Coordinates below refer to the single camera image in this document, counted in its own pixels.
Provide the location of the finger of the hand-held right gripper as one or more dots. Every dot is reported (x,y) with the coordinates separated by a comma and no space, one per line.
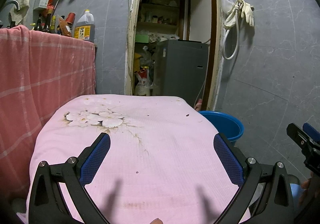
(311,130)
(297,136)

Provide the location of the cream rubber glove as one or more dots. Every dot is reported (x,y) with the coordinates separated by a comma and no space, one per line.
(231,20)
(248,13)

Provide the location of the wooden door frame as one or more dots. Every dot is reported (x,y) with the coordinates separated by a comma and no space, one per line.
(217,38)

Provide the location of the grey washing machine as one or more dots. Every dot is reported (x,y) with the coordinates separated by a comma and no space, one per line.
(180,71)

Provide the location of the blue plastic bucket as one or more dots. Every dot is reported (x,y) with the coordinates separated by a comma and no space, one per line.
(225,126)

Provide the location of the yellow container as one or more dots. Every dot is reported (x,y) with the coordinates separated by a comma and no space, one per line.
(137,62)

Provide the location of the large cooking oil jug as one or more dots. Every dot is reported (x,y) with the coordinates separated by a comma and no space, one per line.
(85,28)

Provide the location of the brown paper bag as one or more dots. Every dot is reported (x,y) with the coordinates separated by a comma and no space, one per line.
(65,28)

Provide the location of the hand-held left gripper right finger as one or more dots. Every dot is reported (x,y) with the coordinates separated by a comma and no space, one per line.
(227,156)

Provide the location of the red plastic bag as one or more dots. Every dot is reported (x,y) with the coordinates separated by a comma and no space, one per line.
(48,6)

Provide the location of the pink floral blanket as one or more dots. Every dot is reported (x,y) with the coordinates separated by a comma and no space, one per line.
(162,151)

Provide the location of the metal faucet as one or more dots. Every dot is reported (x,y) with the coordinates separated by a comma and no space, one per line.
(13,2)

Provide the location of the wooden shelf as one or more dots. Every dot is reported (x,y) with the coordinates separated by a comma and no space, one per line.
(160,6)

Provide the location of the yellow cap bottle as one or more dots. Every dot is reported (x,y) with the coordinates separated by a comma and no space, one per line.
(53,26)

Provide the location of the pink checkered towel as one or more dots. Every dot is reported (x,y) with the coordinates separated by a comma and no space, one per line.
(37,76)

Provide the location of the light blue cloth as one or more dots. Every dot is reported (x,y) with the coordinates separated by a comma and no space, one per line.
(296,194)

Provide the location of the person's left hand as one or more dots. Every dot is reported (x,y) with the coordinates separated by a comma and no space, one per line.
(156,221)

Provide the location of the green box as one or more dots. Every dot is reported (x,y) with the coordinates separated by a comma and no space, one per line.
(142,38)

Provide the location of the clear plastic bag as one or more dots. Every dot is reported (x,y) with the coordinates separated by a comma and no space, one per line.
(226,2)

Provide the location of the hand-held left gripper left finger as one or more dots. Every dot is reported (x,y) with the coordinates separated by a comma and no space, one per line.
(96,156)

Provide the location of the person's right hand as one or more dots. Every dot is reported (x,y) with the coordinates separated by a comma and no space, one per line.
(306,185)

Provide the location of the beige hanging cloth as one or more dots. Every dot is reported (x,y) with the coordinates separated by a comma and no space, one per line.
(23,1)

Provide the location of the pink slipper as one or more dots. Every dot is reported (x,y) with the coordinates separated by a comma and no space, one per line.
(198,105)

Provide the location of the white rice bag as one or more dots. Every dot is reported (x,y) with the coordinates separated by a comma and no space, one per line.
(143,83)

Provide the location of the red cup stack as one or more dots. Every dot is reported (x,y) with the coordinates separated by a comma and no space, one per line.
(70,18)

